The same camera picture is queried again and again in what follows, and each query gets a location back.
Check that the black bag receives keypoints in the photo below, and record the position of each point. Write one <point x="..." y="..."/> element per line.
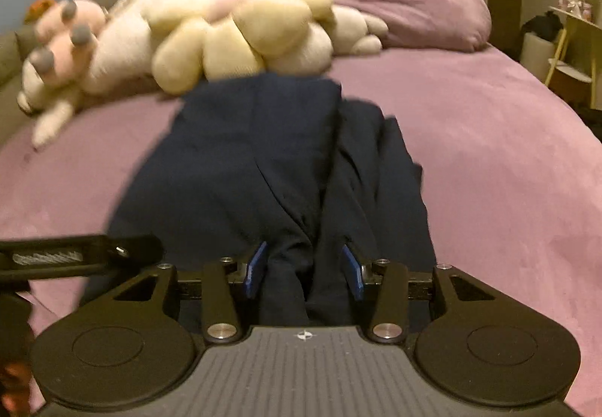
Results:
<point x="543" y="24"/>

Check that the dark navy garment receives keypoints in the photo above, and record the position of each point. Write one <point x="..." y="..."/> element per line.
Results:
<point x="263" y="163"/>

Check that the olive headboard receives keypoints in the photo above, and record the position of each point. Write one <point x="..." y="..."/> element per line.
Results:
<point x="10" y="69"/>

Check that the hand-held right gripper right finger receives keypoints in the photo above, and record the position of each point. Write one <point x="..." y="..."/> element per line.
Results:
<point x="352" y="271"/>

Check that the purple bed blanket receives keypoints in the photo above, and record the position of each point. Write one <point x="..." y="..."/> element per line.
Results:
<point x="494" y="172"/>

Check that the light wooden shelf stand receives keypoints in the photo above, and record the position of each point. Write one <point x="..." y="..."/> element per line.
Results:
<point x="576" y="50"/>

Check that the white bin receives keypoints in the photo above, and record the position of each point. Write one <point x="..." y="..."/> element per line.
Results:
<point x="537" y="54"/>

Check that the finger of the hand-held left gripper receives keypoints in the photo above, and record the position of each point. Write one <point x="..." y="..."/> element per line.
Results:
<point x="70" y="255"/>

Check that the purple pillow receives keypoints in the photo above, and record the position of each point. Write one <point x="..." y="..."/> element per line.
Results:
<point x="423" y="13"/>

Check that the large cream plush bunny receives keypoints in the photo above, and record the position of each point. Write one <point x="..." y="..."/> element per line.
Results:
<point x="197" y="36"/>

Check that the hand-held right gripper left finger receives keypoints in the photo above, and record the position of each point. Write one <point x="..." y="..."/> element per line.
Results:
<point x="256" y="269"/>

